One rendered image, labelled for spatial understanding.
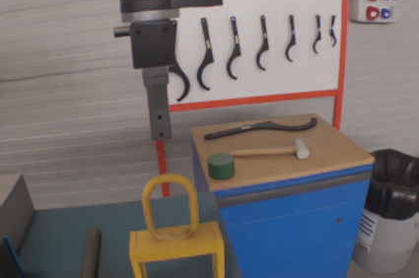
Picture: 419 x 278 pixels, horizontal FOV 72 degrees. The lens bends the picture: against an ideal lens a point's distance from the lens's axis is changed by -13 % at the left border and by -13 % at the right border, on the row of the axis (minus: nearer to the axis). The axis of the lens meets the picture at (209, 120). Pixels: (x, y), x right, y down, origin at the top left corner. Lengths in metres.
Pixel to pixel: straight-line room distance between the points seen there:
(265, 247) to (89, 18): 1.71
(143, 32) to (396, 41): 2.71
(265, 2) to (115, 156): 1.53
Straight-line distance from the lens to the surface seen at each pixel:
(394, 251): 2.13
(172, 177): 0.49
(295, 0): 2.37
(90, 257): 0.75
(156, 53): 0.36
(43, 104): 2.41
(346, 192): 1.48
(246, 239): 1.40
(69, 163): 2.54
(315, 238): 1.56
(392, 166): 2.20
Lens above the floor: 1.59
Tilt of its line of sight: 21 degrees down
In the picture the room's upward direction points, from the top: 3 degrees counter-clockwise
